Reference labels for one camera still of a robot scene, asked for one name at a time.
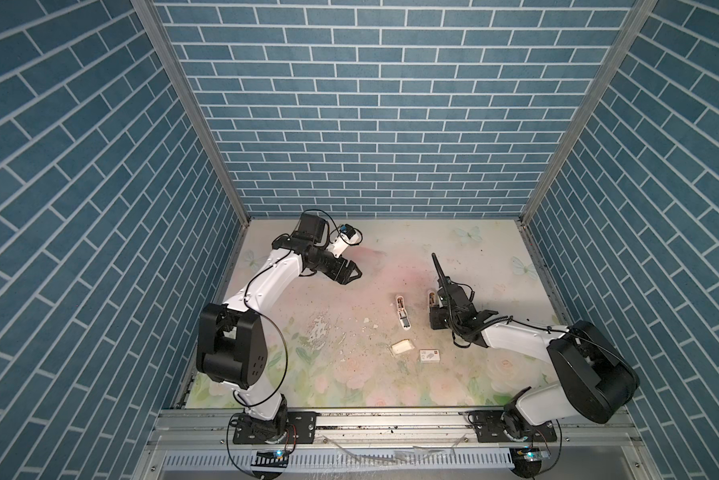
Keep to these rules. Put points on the controller board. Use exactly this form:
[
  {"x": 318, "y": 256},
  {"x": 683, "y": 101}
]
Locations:
[
  {"x": 269, "y": 465},
  {"x": 527, "y": 462}
]

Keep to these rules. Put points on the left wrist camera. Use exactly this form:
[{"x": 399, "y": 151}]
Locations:
[{"x": 346, "y": 236}]

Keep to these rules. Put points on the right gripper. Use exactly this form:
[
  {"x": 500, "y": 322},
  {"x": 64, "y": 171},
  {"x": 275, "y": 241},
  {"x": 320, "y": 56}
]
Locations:
[{"x": 432, "y": 313}]

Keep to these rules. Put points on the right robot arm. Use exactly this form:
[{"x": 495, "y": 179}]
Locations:
[{"x": 593, "y": 379}]

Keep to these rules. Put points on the aluminium front rail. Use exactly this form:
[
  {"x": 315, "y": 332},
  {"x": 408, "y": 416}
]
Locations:
[{"x": 391, "y": 443}]

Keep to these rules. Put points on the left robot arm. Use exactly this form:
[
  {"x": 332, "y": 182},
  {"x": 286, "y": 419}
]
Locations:
[{"x": 232, "y": 347}]

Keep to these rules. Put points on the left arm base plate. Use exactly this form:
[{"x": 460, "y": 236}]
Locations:
[{"x": 300, "y": 425}]

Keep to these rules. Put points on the left controller board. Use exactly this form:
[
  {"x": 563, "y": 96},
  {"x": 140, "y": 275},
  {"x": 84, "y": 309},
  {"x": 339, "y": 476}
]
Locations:
[{"x": 269, "y": 465}]

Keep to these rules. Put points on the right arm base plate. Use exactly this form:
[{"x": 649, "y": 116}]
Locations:
[{"x": 496, "y": 426}]

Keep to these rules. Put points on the staple box sleeve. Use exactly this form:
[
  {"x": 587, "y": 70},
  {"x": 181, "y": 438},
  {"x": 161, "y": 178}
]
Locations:
[{"x": 429, "y": 356}]

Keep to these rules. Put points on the right controller board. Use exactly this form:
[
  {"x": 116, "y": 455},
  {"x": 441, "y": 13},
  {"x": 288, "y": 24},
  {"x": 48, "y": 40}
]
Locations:
[{"x": 527, "y": 462}]

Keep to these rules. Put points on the staple box tray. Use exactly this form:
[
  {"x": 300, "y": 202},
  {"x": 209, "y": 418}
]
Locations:
[{"x": 402, "y": 347}]

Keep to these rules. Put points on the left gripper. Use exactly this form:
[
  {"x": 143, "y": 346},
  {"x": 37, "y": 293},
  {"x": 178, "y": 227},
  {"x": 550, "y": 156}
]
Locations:
[{"x": 344, "y": 276}]

